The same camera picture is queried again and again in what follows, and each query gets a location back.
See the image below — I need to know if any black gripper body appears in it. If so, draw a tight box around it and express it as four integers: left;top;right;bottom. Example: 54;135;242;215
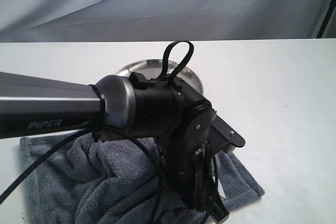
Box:
154;129;223;208

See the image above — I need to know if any grey-blue fleece towel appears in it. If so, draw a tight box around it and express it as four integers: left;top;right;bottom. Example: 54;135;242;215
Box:
19;134;265;223

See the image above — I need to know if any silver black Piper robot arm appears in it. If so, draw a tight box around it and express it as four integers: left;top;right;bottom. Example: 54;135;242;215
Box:
1;72;229;223

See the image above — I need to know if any round stainless steel plate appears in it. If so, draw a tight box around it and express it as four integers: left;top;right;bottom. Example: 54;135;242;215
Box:
114;59;203;94

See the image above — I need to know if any grey fabric backdrop curtain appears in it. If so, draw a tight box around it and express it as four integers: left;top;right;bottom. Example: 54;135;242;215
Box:
1;0;327;42

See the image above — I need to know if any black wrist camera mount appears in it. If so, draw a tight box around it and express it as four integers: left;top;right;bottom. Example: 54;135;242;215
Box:
208;115;246;154

